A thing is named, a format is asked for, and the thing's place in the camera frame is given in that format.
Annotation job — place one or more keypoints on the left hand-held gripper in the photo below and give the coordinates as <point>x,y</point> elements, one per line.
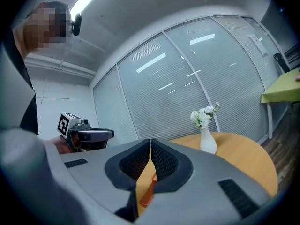
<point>70,125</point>

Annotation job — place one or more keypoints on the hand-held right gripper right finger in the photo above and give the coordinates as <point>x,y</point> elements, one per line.
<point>201,196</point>

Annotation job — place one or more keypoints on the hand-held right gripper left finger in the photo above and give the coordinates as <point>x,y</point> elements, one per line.
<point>98,184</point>

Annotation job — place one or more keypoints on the orange box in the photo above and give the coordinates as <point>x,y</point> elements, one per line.
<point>148,191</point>

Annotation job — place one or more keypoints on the person's left forearm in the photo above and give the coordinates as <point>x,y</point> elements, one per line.
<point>61,145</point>

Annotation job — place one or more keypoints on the white ribbed vase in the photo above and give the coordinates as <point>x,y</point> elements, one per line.
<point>207,142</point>

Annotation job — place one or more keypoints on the white flower bouquet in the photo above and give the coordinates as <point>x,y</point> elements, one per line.
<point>203,116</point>

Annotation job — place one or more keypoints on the white table leg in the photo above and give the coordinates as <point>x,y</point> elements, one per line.
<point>270,119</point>

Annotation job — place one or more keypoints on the person's head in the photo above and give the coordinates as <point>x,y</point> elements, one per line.
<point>39,29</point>

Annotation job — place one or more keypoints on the green tablecloth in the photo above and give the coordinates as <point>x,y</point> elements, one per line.
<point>281,88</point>

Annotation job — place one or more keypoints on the white paper notice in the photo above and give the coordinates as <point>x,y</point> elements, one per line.
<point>257,44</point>

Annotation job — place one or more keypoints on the black head-worn camera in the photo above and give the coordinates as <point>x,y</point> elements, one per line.
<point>77,24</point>

